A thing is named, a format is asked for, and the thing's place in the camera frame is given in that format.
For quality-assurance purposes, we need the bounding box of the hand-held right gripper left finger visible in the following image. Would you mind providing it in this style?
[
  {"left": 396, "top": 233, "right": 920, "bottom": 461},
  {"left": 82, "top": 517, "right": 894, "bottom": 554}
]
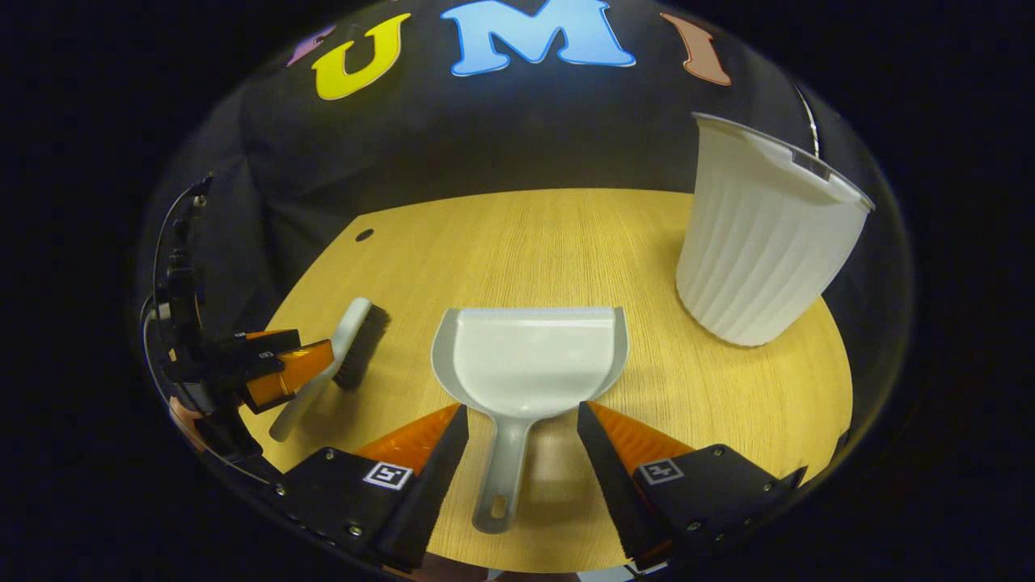
[{"left": 270, "top": 403, "right": 471, "bottom": 573}]

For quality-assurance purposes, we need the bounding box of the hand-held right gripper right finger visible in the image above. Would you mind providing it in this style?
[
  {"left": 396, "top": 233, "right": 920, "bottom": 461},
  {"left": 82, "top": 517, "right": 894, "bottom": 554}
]
[{"left": 576, "top": 400, "right": 809, "bottom": 571}]

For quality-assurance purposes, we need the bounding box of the white dustpan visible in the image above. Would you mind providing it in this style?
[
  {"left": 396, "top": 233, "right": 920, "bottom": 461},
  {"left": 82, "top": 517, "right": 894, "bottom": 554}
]
[{"left": 431, "top": 306, "right": 631, "bottom": 536}]

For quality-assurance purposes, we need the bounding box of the white ribbed garbage bin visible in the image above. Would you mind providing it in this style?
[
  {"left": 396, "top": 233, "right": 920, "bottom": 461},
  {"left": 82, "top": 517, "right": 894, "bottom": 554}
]
[{"left": 675, "top": 112, "right": 877, "bottom": 349}]

